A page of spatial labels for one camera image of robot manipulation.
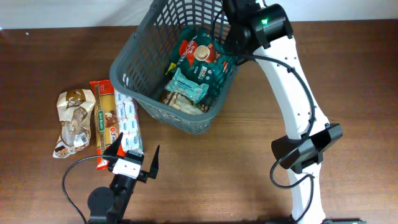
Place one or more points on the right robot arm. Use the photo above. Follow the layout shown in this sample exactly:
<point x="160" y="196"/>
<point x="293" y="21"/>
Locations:
<point x="264" y="34"/>

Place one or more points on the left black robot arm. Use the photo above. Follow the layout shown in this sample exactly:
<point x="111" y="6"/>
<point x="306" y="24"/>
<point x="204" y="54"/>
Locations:
<point x="108" y="204"/>

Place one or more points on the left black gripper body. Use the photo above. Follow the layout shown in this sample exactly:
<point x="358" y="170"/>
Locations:
<point x="143" y="175"/>

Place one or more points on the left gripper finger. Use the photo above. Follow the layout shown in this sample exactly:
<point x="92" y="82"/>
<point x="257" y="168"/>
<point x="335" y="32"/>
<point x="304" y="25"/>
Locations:
<point x="154" y="167"/>
<point x="113" y="149"/>

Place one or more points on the Kleenex tissue multipack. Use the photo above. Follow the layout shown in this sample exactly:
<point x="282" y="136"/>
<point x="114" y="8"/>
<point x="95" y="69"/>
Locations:
<point x="128" y="123"/>

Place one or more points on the beige pastry bag left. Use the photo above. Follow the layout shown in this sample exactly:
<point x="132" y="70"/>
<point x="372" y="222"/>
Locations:
<point x="74" y="111"/>

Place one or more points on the San Remo spaghetti pack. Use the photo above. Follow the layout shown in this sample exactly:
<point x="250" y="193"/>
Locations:
<point x="105" y="116"/>

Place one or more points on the teal wet wipes pack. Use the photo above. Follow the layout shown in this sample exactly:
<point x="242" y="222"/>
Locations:
<point x="180" y="84"/>

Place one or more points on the beige brown snack bag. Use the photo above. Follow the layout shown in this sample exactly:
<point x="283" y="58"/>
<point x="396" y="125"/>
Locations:
<point x="182" y="103"/>

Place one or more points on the grey plastic shopping basket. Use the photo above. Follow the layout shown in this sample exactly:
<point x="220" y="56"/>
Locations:
<point x="139" y="71"/>

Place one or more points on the green Nescafe coffee bag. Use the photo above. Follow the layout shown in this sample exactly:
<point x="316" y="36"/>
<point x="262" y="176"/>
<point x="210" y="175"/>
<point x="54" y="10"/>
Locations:
<point x="200" y="60"/>

